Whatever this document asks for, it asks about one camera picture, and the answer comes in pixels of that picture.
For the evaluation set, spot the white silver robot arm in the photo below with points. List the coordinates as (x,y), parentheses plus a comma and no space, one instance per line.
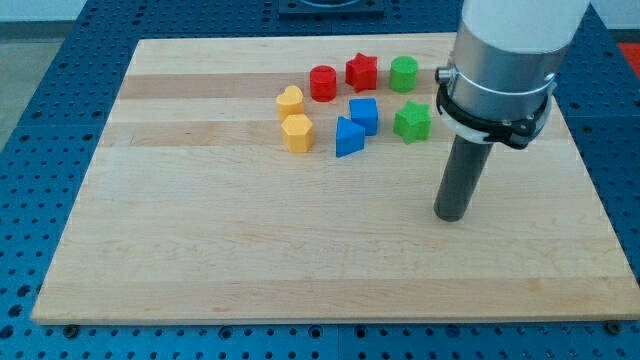
(506,55)

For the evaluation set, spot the light wooden board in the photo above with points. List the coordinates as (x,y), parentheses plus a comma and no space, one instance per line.
(192,211)

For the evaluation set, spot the blue triangle block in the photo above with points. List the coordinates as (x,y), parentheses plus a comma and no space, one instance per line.
(349,137)

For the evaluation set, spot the yellow hexagon block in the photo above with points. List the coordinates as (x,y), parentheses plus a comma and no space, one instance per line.
(298,133)

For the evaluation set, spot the blue cube block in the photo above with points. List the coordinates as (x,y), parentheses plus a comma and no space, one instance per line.
(364,111)

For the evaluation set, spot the yellow heart block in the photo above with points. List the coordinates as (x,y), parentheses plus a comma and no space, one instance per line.
(290,102)

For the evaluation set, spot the red cylinder block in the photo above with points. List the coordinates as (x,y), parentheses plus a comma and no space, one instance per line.
(323,83)

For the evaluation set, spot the green star block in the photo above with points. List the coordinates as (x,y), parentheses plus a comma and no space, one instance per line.
(413,122)

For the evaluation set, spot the red star block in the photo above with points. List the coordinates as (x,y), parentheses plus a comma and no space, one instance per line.
(361,72)

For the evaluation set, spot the green cylinder block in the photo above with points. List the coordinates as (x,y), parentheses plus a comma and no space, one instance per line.
(403,74)

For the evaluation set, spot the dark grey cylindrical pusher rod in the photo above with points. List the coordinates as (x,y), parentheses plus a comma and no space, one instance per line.
(465,164)

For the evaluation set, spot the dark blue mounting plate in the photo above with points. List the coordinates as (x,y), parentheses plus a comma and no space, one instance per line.
(299,8)

